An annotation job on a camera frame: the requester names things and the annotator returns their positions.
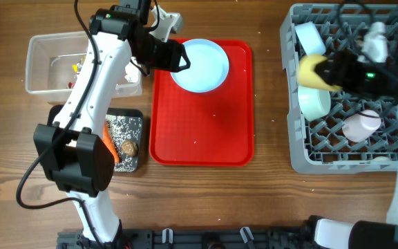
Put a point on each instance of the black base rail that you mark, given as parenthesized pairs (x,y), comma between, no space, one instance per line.
(275,238)

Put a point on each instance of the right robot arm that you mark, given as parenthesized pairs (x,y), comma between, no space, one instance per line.
(362,234)

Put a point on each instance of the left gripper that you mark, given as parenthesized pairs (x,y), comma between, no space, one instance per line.
(173,49)

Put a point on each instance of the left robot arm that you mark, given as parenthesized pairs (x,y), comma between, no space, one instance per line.
(70,149)

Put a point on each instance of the clear plastic storage bin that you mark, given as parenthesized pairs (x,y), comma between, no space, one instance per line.
(49,67)

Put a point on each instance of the yellow cup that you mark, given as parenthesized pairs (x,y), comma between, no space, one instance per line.
(307,76)

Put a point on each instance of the light blue plate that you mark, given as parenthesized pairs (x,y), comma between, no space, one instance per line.
(209,66)

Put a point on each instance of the yellow foil wrapper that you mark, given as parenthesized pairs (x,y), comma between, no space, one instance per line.
(78,66)

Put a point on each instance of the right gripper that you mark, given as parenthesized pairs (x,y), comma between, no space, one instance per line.
(342,72)

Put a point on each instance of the red serving tray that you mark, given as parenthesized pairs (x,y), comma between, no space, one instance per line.
(213,129)

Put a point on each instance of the pink cup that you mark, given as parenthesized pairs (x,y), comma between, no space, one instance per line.
(361,126)

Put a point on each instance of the black waste tray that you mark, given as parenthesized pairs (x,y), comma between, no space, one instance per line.
(123,112)

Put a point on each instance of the light blue bowl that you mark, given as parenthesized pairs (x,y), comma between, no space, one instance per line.
(310,39)

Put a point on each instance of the white rice grains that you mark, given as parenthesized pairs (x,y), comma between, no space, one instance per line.
(123,128)

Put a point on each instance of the grey dishwasher rack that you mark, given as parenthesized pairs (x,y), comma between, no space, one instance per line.
(319,146)

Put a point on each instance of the white plastic spoon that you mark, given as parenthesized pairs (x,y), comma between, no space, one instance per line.
(382,159)

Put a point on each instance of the orange carrot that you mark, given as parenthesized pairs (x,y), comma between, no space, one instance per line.
(109,143)

